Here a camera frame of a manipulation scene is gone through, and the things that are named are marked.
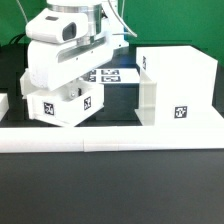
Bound white front drawer tray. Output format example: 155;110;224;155
27;81;104;127

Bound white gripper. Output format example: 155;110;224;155
28;31;113;100

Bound white U-shaped fence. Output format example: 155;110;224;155
0;91;224;154

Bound thin white cable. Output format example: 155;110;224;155
14;0;29;24

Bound white drawer cabinet box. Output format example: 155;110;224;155
136;46;221;127

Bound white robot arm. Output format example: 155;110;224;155
26;0;127;91

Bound white drawer tray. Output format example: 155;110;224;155
20;69;34;99
27;81;104;127

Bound marker tag sheet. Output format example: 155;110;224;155
87;68;139;84

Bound black cables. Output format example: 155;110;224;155
8;33;26;46

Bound white rear drawer tray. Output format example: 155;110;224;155
20;69;34;99

